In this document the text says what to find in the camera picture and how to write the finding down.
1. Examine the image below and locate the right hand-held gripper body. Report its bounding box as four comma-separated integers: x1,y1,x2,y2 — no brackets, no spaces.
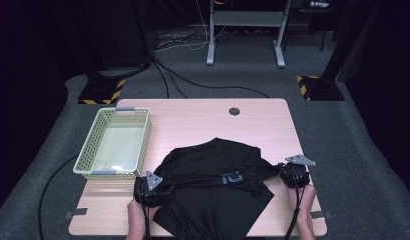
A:
280,154,317,188

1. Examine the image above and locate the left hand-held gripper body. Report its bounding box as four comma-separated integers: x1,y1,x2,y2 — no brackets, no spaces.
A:
133,170,163,208

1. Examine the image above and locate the black t-shirt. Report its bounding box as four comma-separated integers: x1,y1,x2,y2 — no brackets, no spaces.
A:
152,137,284,240

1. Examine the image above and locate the person's left hand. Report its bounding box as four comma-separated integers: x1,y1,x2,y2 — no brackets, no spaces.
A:
126,198,161,228

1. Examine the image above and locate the person's right hand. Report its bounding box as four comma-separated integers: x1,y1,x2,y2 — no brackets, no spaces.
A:
286,184,317,218

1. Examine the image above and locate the grey tape strip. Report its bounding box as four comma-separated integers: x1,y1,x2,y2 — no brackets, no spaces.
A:
311,210,334,220
64,207,89,220

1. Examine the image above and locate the cream perforated plastic basket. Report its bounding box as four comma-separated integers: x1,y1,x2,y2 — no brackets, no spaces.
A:
72,106,151,181

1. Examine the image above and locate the black stand with striped base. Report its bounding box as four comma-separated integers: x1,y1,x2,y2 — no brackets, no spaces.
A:
296,0,384,102
77,63,126,105

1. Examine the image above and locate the left hand-held gripper cable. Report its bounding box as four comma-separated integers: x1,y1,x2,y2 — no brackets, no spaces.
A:
142,191,152,240

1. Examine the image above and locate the hand-held gripper cable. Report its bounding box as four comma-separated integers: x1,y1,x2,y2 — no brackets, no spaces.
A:
285,171,306,240
142,191,152,240

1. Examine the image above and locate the right hand-held gripper cable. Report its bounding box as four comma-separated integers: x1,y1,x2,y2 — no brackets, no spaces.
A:
285,171,306,240

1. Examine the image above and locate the thick black floor cable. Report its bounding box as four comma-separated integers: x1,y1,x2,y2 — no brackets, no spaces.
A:
37,154,79,240

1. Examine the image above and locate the long thin black floor cable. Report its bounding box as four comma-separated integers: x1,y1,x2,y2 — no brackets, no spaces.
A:
152,59,271,99

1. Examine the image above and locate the short thin black floor cable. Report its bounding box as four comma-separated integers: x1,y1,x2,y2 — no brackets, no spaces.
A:
152,59,171,100

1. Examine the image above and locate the white floor cable bundle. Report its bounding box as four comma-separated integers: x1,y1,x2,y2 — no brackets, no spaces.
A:
154,0,227,53

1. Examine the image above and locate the grey metal desk frame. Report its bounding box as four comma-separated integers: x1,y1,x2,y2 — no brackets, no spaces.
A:
206,0,292,69

